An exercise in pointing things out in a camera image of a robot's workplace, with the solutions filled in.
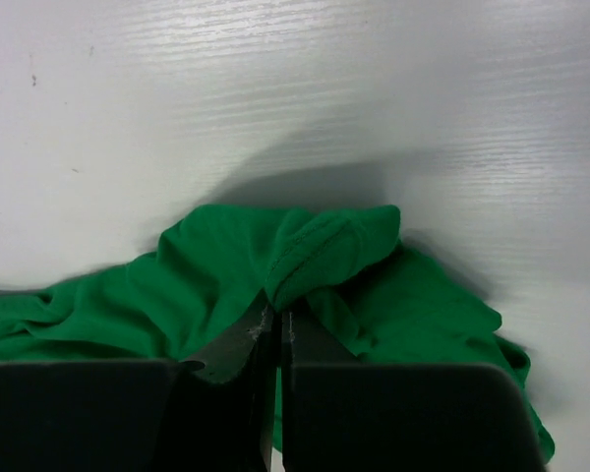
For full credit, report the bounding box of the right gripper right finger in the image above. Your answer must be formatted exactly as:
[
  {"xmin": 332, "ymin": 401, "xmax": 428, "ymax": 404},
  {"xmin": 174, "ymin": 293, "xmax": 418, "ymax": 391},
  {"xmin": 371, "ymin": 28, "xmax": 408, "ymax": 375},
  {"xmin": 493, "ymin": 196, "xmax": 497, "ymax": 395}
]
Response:
[{"xmin": 281, "ymin": 301, "xmax": 546, "ymax": 472}]

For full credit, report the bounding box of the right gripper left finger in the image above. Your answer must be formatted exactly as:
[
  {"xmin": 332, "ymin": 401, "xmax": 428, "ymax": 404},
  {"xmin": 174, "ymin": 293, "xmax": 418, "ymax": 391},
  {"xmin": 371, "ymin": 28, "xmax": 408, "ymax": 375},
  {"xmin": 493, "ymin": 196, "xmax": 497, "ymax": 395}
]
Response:
[{"xmin": 0, "ymin": 297, "xmax": 275, "ymax": 471}]

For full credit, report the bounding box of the green t-shirt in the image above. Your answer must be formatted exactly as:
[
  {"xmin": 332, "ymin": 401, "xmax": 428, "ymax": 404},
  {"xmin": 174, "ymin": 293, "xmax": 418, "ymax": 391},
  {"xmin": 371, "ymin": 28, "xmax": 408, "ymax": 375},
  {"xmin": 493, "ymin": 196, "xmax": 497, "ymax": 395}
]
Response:
[{"xmin": 0, "ymin": 206, "xmax": 555, "ymax": 467}]

